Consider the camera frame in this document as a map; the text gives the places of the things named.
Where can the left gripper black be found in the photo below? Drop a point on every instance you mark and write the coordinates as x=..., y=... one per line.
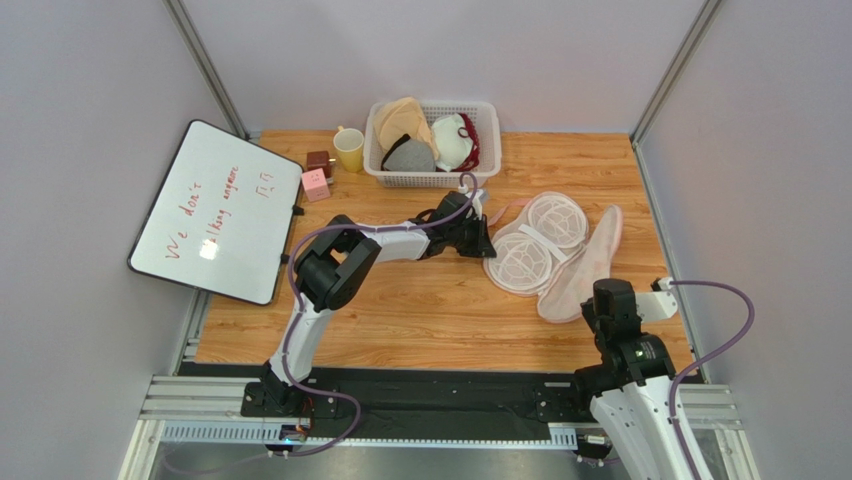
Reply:
x=482, y=247

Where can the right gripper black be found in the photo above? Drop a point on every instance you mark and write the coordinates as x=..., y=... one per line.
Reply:
x=592, y=320

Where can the floral pink laundry bag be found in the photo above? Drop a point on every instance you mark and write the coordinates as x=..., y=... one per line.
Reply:
x=548, y=252

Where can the grey bra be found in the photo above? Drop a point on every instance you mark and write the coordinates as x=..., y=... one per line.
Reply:
x=409, y=155

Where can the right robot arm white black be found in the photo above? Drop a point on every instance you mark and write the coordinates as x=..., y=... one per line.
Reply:
x=631, y=393

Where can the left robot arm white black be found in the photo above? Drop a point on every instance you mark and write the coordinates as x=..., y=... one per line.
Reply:
x=327, y=271

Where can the dark red bra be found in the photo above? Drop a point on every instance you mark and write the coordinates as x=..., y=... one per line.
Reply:
x=468, y=132

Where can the white bra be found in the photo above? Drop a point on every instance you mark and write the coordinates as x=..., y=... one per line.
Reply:
x=452, y=150

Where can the beige bra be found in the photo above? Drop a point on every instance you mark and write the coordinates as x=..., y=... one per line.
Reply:
x=395, y=119

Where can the white plastic basket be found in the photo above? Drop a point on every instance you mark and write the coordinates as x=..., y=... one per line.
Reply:
x=486, y=123

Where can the yellow mug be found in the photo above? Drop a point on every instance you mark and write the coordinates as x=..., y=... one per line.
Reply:
x=348, y=144

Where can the pink cube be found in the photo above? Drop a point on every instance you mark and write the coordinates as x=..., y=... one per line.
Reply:
x=315, y=185

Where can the dark red cube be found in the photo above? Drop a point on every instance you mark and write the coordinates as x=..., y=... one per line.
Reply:
x=321, y=160

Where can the whiteboard with red writing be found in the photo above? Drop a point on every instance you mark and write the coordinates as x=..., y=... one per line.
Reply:
x=221, y=219

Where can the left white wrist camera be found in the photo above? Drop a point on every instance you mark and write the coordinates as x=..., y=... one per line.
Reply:
x=473, y=201

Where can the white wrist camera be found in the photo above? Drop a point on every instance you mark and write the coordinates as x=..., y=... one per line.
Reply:
x=473, y=201
x=659, y=303

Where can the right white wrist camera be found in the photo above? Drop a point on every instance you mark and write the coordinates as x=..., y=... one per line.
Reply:
x=659, y=303

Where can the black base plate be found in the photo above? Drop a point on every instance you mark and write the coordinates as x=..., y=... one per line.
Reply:
x=447, y=405

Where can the aluminium frame rail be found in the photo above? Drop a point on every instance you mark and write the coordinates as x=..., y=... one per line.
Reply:
x=204, y=403

